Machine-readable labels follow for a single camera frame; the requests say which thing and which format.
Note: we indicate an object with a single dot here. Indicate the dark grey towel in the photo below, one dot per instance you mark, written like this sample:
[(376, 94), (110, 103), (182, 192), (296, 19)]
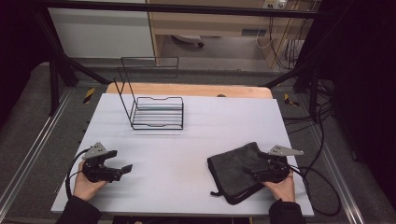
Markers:
[(233, 171)]

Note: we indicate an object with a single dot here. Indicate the black metal stand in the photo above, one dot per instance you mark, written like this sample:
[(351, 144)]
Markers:
[(54, 84), (313, 90)]

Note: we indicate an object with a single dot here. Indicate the dark curtain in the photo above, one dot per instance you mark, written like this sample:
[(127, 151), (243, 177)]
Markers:
[(367, 77), (18, 46)]

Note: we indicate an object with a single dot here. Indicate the grey chair base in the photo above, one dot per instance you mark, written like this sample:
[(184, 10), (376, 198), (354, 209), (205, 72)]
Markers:
[(186, 39)]

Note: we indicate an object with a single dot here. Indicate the white cabinet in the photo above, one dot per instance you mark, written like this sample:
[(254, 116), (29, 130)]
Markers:
[(99, 31)]

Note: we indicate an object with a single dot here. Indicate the person's right hand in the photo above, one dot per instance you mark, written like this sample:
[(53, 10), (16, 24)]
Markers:
[(283, 189)]

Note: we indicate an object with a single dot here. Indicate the wooden desk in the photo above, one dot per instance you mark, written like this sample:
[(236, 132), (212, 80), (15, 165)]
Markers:
[(211, 23)]

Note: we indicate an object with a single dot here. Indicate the black metal crossbar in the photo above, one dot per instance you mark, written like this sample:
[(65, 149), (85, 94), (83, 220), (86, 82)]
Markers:
[(186, 9)]

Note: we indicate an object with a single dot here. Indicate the aluminium floor rail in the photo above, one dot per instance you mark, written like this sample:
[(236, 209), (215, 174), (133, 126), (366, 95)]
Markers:
[(339, 180), (34, 149)]

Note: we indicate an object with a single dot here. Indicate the person's left hand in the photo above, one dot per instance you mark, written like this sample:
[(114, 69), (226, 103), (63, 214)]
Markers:
[(84, 188)]

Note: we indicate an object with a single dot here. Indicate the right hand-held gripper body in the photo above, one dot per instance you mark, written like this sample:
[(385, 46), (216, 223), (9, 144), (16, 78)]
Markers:
[(274, 171)]

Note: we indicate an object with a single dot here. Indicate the yellow black tape marker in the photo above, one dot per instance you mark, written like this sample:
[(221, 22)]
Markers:
[(88, 95)]

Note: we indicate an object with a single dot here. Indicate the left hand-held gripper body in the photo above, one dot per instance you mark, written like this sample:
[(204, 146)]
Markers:
[(96, 171)]

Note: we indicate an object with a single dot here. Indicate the white power strip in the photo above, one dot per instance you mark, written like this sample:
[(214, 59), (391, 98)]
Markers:
[(274, 3)]

